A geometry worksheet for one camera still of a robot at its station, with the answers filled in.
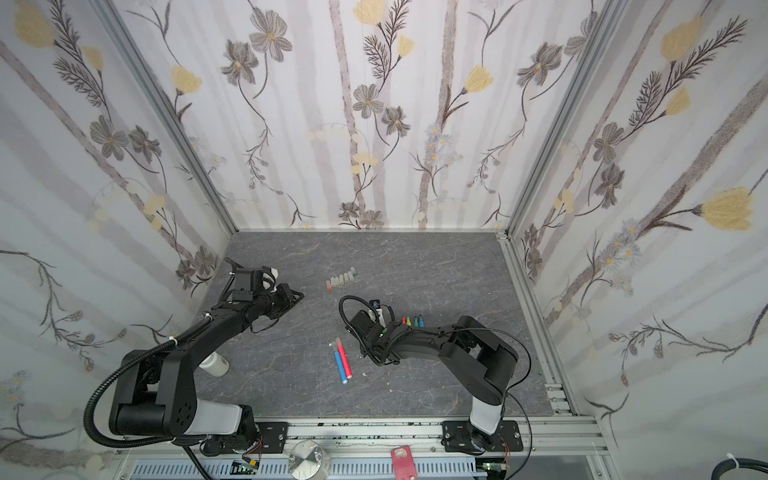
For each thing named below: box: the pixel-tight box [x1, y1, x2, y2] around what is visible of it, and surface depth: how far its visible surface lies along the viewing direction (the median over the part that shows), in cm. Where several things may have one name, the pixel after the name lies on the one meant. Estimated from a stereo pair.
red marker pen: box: [336, 337, 353, 379], surface depth 89 cm
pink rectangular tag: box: [390, 445, 419, 480], surface depth 72 cm
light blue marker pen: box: [332, 341, 348, 385], surface depth 88 cm
